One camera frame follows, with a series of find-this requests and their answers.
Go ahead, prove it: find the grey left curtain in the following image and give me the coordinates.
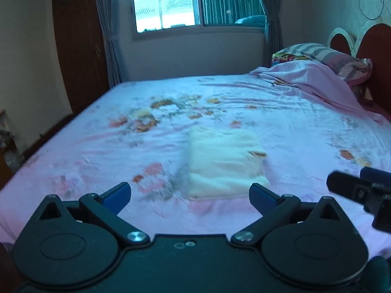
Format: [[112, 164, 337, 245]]
[[96, 0, 127, 88]]

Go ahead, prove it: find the grey curtain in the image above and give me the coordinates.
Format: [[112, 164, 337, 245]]
[[96, 0, 127, 88], [261, 0, 282, 67]]

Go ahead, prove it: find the cream knit sweater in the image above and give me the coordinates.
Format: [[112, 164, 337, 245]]
[[187, 127, 270, 200]]

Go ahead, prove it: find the dark wooden wardrobe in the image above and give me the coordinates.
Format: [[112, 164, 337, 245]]
[[52, 0, 109, 115]]

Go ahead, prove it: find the striped colourful pillow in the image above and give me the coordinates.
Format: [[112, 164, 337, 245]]
[[271, 42, 373, 87]]

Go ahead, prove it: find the bright window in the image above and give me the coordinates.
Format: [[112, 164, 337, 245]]
[[133, 0, 266, 33]]

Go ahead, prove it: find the cluttered bedside item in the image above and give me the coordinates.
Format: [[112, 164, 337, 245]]
[[1, 108, 25, 174]]

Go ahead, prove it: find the grey right curtain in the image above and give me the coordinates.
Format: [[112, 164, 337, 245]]
[[261, 0, 282, 67]]

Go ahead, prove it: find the pink crumpled blanket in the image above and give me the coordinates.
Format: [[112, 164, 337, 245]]
[[250, 60, 390, 124]]

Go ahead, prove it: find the red white headboard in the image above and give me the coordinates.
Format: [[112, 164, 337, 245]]
[[327, 21, 390, 119]]

